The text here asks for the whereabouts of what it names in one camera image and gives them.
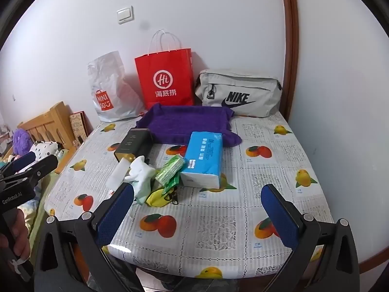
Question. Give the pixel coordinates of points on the red paper bag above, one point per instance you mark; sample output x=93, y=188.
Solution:
x=165, y=79

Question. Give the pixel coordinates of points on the green bed sheet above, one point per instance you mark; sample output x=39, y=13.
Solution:
x=45, y=188

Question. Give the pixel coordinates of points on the white light switch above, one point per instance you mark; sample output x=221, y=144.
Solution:
x=125, y=14

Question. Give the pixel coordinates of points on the fruit print tablecloth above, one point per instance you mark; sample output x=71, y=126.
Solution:
x=231, y=213

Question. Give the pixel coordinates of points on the brown wooden door frame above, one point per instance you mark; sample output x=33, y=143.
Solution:
x=288, y=36

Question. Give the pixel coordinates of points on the grey waist bag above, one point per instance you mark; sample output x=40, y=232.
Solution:
x=243, y=91

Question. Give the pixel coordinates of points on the white polka dot cloth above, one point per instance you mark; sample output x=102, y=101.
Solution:
x=44, y=150

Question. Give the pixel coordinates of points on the white tissue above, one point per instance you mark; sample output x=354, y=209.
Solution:
x=141, y=168

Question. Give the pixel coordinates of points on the blue tissue pack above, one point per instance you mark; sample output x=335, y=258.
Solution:
x=202, y=158

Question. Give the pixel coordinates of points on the purple plush toy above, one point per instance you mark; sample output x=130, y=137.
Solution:
x=22, y=141

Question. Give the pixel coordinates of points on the white plastic shopping bag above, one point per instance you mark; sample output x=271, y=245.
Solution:
x=112, y=85

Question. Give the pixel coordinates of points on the patterned brown box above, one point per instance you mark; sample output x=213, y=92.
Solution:
x=79, y=124

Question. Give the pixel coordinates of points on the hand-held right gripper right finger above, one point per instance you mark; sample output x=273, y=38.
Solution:
x=279, y=216

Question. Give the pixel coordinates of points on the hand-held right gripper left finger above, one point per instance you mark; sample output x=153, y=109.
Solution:
x=115, y=216

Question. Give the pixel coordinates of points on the purple towel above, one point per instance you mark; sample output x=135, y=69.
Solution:
x=182, y=121

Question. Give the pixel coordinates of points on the black tin box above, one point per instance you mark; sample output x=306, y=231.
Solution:
x=132, y=144

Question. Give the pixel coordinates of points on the translucent white plastic packet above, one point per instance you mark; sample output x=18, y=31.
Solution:
x=118, y=173

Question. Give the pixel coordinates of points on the white sock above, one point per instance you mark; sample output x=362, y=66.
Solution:
x=142, y=191

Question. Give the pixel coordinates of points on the wooden bed headboard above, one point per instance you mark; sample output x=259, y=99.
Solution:
x=51, y=121

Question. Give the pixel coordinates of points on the person's left hand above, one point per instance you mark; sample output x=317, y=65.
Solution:
x=20, y=234

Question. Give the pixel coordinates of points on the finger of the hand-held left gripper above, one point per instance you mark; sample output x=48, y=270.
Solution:
x=24, y=159
x=41, y=170

